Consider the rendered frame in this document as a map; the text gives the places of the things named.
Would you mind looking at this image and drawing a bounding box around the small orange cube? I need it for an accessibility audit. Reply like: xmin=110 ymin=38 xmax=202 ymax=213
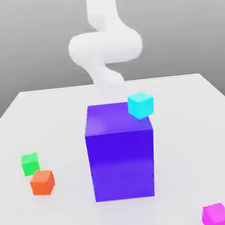
xmin=28 ymin=168 xmax=56 ymax=197

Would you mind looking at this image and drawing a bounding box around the large purple box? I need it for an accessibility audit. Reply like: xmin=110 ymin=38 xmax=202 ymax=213
xmin=81 ymin=99 xmax=160 ymax=204

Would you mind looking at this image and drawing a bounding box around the small magenta cube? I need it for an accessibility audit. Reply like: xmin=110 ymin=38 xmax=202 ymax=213
xmin=200 ymin=202 xmax=225 ymax=225

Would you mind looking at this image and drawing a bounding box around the small green cube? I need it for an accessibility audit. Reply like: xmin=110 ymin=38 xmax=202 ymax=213
xmin=20 ymin=152 xmax=41 ymax=177

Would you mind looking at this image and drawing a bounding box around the small cyan cube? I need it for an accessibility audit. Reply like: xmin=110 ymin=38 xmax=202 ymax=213
xmin=126 ymin=90 xmax=156 ymax=121

